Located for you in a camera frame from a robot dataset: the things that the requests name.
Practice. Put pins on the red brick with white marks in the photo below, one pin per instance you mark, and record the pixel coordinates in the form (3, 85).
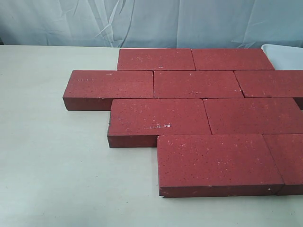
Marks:
(137, 123)

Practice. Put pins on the light blue backdrop cloth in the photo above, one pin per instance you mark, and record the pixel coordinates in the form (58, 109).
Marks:
(152, 23)

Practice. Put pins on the white plastic tray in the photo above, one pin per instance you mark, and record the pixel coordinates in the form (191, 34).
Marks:
(284, 57)

